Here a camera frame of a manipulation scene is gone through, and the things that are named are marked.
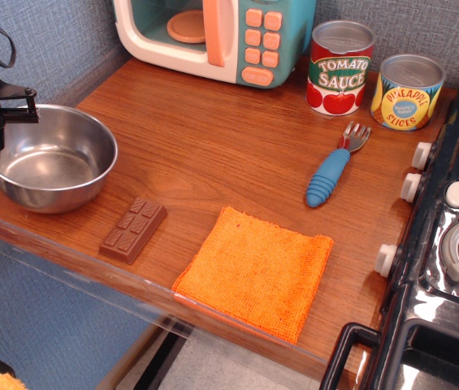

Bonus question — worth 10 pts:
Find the orange microfiber cloth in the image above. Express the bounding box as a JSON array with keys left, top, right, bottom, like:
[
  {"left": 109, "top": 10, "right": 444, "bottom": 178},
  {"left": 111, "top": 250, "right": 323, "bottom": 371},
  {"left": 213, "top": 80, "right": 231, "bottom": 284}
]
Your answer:
[{"left": 172, "top": 206, "right": 334, "bottom": 345}]

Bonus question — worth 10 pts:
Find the stainless steel bowl pan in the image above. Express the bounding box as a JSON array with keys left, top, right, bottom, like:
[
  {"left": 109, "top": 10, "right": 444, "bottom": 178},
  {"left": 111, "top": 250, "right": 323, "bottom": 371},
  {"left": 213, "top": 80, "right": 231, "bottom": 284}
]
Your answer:
[{"left": 0, "top": 104, "right": 118, "bottom": 214}]

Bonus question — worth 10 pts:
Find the blue handled metal fork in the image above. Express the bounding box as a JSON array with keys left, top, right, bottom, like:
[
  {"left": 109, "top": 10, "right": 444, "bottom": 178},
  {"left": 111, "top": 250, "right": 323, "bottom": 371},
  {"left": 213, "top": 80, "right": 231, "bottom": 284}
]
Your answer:
[{"left": 305, "top": 122, "right": 371, "bottom": 207}]

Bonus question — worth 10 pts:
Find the black toy stove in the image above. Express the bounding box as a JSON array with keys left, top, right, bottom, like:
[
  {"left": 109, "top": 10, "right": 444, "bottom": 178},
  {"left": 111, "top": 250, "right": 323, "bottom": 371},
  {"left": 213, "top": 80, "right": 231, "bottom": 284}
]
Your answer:
[{"left": 321, "top": 89, "right": 459, "bottom": 389}]

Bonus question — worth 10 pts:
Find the white stove knob lower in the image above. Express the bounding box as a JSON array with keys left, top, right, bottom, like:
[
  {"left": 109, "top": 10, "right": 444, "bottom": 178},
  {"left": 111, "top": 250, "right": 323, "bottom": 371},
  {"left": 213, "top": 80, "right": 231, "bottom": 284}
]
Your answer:
[{"left": 375, "top": 244, "right": 398, "bottom": 278}]

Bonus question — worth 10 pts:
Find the toy microwave oven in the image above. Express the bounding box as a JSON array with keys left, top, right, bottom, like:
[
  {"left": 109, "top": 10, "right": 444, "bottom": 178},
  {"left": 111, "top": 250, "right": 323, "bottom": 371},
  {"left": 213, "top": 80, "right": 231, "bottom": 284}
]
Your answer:
[{"left": 113, "top": 1, "right": 316, "bottom": 89}]

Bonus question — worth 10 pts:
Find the brown toy chocolate bar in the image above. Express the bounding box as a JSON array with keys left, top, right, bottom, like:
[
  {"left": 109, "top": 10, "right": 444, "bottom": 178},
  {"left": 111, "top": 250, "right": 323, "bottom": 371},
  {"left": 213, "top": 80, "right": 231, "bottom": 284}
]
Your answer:
[{"left": 99, "top": 197, "right": 167, "bottom": 264}]

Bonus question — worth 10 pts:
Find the pineapple slices can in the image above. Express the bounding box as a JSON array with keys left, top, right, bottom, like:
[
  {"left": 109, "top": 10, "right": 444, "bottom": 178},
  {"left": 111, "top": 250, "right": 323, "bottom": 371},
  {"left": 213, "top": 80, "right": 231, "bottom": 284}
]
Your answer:
[{"left": 370, "top": 54, "right": 446, "bottom": 132}]

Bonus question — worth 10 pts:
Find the white stove knob upper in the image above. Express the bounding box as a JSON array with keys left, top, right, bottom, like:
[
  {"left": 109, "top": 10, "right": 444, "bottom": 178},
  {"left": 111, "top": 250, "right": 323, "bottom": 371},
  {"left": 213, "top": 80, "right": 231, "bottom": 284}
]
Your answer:
[{"left": 411, "top": 142, "right": 433, "bottom": 171}]

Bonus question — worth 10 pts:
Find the white stove knob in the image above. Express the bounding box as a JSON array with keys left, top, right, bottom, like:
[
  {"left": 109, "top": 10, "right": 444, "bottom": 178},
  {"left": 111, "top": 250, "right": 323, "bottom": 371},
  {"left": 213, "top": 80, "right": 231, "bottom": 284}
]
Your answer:
[
  {"left": 400, "top": 173, "right": 422, "bottom": 203},
  {"left": 375, "top": 244, "right": 398, "bottom": 278},
  {"left": 411, "top": 142, "right": 433, "bottom": 171}
]

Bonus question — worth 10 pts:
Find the white stove knob middle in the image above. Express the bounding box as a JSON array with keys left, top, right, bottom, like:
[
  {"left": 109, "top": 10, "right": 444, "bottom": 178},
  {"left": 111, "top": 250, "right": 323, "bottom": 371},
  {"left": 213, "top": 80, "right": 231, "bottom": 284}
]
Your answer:
[{"left": 400, "top": 173, "right": 422, "bottom": 203}]

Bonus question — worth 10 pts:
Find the tomato sauce can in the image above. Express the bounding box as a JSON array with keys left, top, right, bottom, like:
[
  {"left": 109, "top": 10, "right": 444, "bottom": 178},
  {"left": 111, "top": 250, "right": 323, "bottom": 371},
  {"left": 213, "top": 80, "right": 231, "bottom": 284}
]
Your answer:
[{"left": 305, "top": 19, "right": 376, "bottom": 116}]

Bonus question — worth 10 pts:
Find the orange microwave turntable plate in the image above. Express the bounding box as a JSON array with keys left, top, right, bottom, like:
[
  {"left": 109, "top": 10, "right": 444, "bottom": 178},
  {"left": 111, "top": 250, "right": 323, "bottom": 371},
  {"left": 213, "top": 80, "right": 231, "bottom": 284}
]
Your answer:
[{"left": 167, "top": 10, "right": 206, "bottom": 44}]

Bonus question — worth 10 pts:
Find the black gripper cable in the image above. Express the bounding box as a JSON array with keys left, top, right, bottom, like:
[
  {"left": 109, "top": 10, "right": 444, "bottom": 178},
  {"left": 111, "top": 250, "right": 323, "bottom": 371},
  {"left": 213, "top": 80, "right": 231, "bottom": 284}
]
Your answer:
[{"left": 0, "top": 19, "right": 17, "bottom": 69}]

